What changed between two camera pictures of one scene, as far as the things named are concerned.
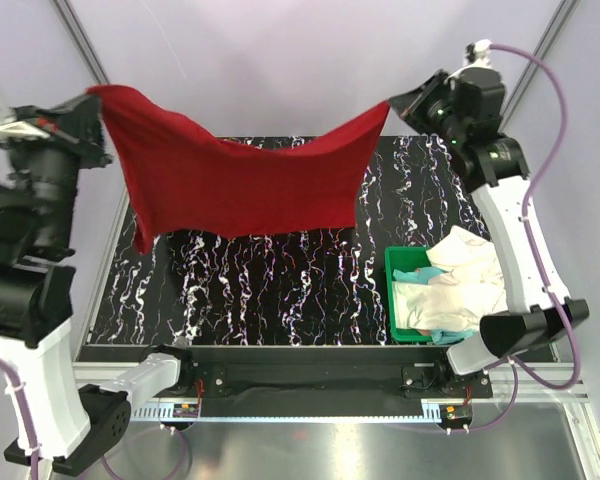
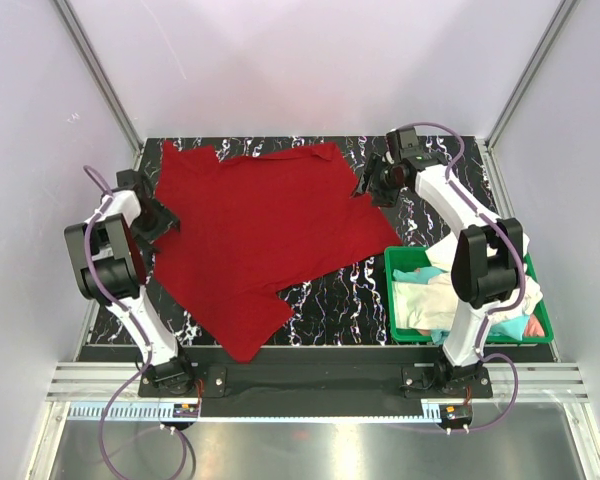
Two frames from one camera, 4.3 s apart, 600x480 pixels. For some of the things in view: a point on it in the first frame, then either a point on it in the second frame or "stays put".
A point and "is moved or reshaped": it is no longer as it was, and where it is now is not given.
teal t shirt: (422, 275) stays put
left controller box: (186, 410) stays put
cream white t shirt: (458, 298) stays put
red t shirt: (180, 177) is moved or reshaped
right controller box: (456, 414) stays put
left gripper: (73, 126) to (166, 221)
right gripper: (410, 105) to (373, 165)
